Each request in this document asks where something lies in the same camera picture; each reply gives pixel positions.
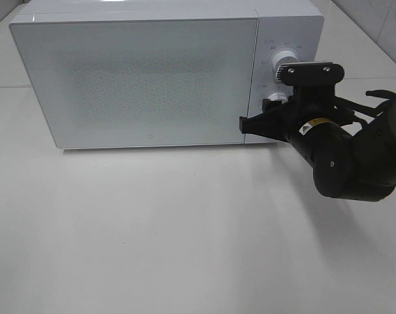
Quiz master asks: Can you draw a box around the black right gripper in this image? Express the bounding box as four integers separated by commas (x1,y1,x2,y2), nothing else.
239,62,345,164

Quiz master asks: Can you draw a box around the white microwave knob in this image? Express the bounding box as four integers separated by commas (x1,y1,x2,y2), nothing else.
268,92,288,103
271,48,300,71

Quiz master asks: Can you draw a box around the white microwave door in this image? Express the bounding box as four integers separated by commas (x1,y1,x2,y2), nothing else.
10,19,257,149

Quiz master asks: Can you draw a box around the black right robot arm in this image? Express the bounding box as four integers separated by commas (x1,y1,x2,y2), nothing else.
239,62,396,201

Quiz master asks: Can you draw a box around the white microwave oven body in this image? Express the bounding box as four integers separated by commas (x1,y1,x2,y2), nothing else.
16,0,325,152

